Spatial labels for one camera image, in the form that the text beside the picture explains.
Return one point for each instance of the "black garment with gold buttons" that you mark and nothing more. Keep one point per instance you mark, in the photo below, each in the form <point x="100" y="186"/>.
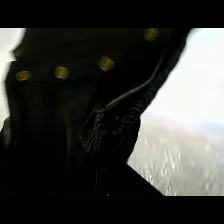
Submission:
<point x="66" y="110"/>

